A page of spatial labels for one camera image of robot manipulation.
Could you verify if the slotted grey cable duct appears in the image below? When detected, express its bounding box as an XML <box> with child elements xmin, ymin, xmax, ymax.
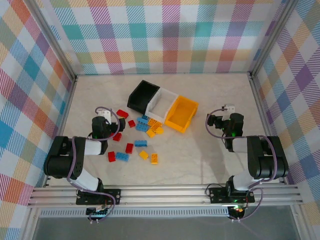
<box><xmin>39</xmin><ymin>208</ymin><xmax>231</xmax><ymax>218</ymax></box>

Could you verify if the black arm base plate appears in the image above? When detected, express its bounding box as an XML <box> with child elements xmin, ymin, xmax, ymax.
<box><xmin>208</xmin><ymin>186</ymin><xmax>256</xmax><ymax>204</ymax></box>
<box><xmin>75</xmin><ymin>188</ymin><xmax>122</xmax><ymax>206</ymax></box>

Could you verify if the yellow plastic bin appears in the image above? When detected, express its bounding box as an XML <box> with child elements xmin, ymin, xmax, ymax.
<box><xmin>164</xmin><ymin>95</ymin><xmax>200</xmax><ymax>134</ymax></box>

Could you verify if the aluminium frame post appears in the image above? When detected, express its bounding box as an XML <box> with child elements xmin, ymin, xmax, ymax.
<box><xmin>249</xmin><ymin>0</ymin><xmax>299</xmax><ymax>77</ymax></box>
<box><xmin>29</xmin><ymin>0</ymin><xmax>77</xmax><ymax>81</ymax></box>

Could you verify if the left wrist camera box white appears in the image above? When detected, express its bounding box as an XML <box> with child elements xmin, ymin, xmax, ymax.
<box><xmin>97</xmin><ymin>109</ymin><xmax>112</xmax><ymax>124</ymax></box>

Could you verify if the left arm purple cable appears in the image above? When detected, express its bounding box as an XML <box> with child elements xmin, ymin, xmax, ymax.
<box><xmin>66</xmin><ymin>106</ymin><xmax>120</xmax><ymax>223</ymax></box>

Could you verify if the black plastic bin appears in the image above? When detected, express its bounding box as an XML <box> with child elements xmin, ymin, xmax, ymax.
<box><xmin>126</xmin><ymin>79</ymin><xmax>161</xmax><ymax>114</ymax></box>

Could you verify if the white plastic bin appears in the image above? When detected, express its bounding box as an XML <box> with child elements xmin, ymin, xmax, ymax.
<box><xmin>145</xmin><ymin>87</ymin><xmax>180</xmax><ymax>124</ymax></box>

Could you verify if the wide aluminium extrusion beam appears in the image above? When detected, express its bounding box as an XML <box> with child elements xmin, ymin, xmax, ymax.
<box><xmin>26</xmin><ymin>184</ymin><xmax>305</xmax><ymax>208</ymax></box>

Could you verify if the small controller board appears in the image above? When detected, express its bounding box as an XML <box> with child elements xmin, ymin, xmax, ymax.
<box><xmin>228</xmin><ymin>205</ymin><xmax>245</xmax><ymax>216</ymax></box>
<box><xmin>86</xmin><ymin>206</ymin><xmax>111</xmax><ymax>218</ymax></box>

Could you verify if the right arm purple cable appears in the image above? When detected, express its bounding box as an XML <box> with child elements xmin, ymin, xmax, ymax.
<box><xmin>205</xmin><ymin>106</ymin><xmax>278</xmax><ymax>222</ymax></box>

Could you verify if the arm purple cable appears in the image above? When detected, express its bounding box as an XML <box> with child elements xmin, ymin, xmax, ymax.
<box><xmin>66</xmin><ymin>106</ymin><xmax>120</xmax><ymax>223</ymax></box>
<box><xmin>205</xmin><ymin>106</ymin><xmax>278</xmax><ymax>222</ymax></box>

